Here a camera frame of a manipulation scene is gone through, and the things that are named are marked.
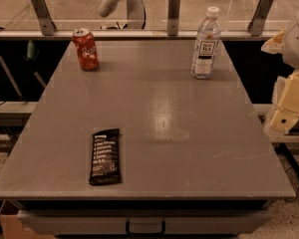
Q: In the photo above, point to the cardboard box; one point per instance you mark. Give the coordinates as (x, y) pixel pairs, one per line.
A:
(13, 228)

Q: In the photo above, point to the clear plastic water bottle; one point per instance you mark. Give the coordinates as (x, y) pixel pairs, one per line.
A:
(206, 43)

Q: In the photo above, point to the middle metal bracket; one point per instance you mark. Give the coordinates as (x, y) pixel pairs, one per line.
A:
(173, 17)

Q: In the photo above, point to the left metal bracket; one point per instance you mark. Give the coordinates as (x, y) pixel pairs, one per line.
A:
(46, 23)

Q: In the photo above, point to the metal bracket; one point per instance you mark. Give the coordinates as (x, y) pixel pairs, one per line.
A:
(256, 26)
(46, 23)
(173, 17)

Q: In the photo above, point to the right metal bracket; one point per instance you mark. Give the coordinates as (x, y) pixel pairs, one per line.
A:
(256, 26)

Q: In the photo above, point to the grey table drawer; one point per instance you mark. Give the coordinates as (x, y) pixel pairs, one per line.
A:
(106, 222)

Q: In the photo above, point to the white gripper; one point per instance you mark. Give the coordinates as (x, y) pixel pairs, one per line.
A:
(298, 45)

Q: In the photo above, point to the metal rail behind table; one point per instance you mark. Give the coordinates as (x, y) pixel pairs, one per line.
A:
(129, 35)

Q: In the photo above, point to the red coke can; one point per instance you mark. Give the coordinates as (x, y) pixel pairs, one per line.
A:
(85, 45)

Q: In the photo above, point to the black drawer handle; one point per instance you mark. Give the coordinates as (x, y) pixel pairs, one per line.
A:
(144, 226)

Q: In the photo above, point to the black snack bar wrapper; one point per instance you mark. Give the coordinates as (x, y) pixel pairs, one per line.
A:
(105, 161)

